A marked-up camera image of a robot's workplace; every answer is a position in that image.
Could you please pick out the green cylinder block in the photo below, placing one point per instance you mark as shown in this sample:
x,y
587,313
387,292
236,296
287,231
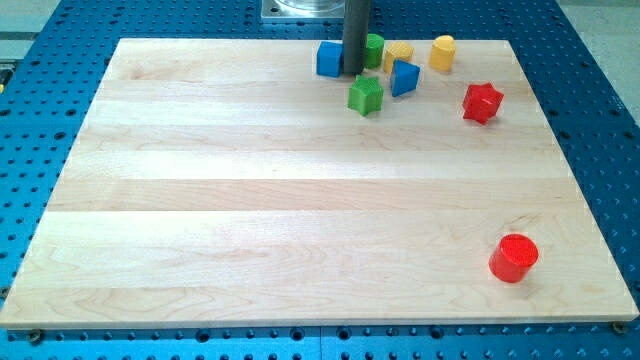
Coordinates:
x,y
373,50

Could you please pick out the red cylinder block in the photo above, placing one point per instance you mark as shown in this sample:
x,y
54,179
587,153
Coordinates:
x,y
513,258

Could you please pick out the light wooden board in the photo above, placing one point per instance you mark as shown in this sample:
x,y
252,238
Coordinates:
x,y
223,183

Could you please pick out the board screw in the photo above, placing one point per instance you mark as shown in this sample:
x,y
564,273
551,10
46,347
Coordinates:
x,y
619,328
35,336

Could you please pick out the blue perforated metal table plate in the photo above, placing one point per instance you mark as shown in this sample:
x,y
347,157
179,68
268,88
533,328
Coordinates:
x,y
52,88

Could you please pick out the blue triangle block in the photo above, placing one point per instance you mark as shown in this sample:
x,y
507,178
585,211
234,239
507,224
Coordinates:
x,y
404,77

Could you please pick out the yellow hexagon block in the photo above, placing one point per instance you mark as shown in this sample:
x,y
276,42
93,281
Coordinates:
x,y
398,50

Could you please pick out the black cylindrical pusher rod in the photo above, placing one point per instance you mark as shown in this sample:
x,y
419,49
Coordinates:
x,y
355,31

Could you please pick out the red star block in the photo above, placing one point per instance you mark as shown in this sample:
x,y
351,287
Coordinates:
x,y
481,102

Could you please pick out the left front board screw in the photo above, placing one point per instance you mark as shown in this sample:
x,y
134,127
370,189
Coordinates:
x,y
35,336

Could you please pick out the blue cube block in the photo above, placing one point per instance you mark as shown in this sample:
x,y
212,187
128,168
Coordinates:
x,y
329,59

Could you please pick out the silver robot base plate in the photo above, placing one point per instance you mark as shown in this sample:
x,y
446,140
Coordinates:
x,y
301,9

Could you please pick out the green star block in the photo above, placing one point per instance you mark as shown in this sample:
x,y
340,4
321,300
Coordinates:
x,y
365,95

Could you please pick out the right front board screw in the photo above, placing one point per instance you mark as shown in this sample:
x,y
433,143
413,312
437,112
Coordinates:
x,y
619,328

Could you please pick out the yellow heart block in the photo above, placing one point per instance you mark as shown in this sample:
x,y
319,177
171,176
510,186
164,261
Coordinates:
x,y
442,53

